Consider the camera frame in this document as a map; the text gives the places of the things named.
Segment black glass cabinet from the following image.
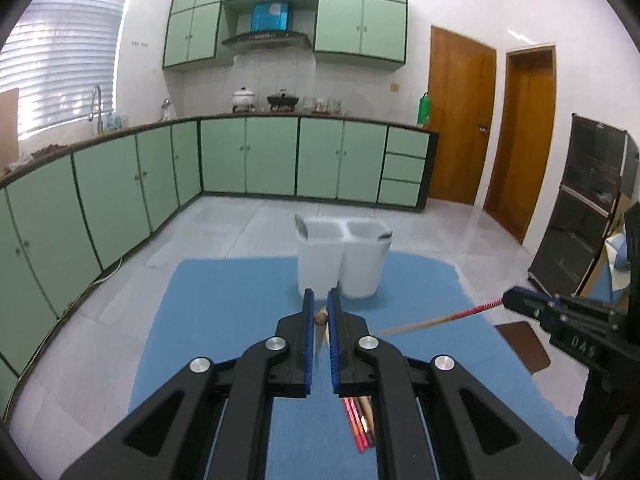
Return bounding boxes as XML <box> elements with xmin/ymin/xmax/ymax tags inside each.
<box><xmin>527</xmin><ymin>113</ymin><xmax>640</xmax><ymax>297</ymax></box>

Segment white pot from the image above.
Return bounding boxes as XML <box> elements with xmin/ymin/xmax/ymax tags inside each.
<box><xmin>232</xmin><ymin>87</ymin><xmax>257</xmax><ymax>113</ymax></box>

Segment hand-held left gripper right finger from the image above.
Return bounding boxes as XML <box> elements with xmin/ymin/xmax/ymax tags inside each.
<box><xmin>327</xmin><ymin>287</ymin><xmax>584</xmax><ymax>480</ymax></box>

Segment wooden knob utensil handle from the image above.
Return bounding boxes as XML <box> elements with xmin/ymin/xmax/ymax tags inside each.
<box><xmin>313</xmin><ymin>309</ymin><xmax>330</xmax><ymax>362</ymax></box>

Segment window blinds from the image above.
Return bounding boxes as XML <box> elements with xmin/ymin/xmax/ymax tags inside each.
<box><xmin>0</xmin><ymin>0</ymin><xmax>137</xmax><ymax>142</ymax></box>

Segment blue mat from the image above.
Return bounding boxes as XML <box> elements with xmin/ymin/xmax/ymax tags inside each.
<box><xmin>127</xmin><ymin>252</ymin><xmax>581</xmax><ymax>480</ymax></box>

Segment wooden door with knob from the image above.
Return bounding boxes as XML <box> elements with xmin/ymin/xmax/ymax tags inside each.
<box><xmin>428</xmin><ymin>25</ymin><xmax>498</xmax><ymax>206</ymax></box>

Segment black wok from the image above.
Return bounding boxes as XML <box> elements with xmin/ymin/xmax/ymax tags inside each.
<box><xmin>266</xmin><ymin>88</ymin><xmax>301</xmax><ymax>111</ymax></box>

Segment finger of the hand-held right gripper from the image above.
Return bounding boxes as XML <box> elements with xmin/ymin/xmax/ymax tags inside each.
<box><xmin>502</xmin><ymin>286</ymin><xmax>622</xmax><ymax>334</ymax></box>
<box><xmin>549</xmin><ymin>295</ymin><xmax>627</xmax><ymax>314</ymax></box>

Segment white utensil holder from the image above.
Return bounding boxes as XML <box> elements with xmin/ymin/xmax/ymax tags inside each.
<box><xmin>294</xmin><ymin>213</ymin><xmax>394</xmax><ymax>299</ymax></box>

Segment white cable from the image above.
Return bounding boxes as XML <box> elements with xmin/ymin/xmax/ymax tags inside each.
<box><xmin>50</xmin><ymin>254</ymin><xmax>124</xmax><ymax>322</ymax></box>

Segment green kitchen cabinets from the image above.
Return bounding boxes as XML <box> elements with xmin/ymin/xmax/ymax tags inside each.
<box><xmin>162</xmin><ymin>0</ymin><xmax>409</xmax><ymax>74</ymax></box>
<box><xmin>0</xmin><ymin>114</ymin><xmax>440</xmax><ymax>413</ymax></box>

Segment metal faucet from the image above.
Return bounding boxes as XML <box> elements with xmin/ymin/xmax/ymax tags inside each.
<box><xmin>88</xmin><ymin>84</ymin><xmax>105</xmax><ymax>134</ymax></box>

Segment green lower kitchen cabinets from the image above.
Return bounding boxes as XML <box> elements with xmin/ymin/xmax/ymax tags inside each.
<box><xmin>0</xmin><ymin>114</ymin><xmax>440</xmax><ymax>413</ymax></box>

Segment brown wooden utensil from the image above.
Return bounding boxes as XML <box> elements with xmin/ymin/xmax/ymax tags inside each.
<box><xmin>361</xmin><ymin>395</ymin><xmax>376</xmax><ymax>448</ymax></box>

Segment range hood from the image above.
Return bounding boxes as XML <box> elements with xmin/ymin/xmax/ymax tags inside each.
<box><xmin>221</xmin><ymin>30</ymin><xmax>312</xmax><ymax>54</ymax></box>

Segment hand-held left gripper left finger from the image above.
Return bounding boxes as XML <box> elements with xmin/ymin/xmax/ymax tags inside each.
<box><xmin>60</xmin><ymin>287</ymin><xmax>316</xmax><ymax>480</ymax></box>

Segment green upper kitchen cabinets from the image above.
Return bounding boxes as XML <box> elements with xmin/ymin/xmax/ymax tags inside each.
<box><xmin>162</xmin><ymin>0</ymin><xmax>409</xmax><ymax>74</ymax></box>

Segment brown square coaster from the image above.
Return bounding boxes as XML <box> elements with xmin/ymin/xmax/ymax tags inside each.
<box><xmin>494</xmin><ymin>320</ymin><xmax>552</xmax><ymax>375</ymax></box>

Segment plain wooden door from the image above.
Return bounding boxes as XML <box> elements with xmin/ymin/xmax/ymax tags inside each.
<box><xmin>483</xmin><ymin>45</ymin><xmax>557</xmax><ymax>245</ymax></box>

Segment cardboard sheet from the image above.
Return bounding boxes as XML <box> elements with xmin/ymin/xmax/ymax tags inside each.
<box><xmin>0</xmin><ymin>87</ymin><xmax>21</xmax><ymax>169</ymax></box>

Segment blue box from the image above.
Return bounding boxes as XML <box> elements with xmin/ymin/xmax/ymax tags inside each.
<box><xmin>250</xmin><ymin>2</ymin><xmax>291</xmax><ymax>32</ymax></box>

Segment light blue cloth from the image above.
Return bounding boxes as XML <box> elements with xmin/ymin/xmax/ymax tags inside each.
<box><xmin>590</xmin><ymin>234</ymin><xmax>634</xmax><ymax>297</ymax></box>

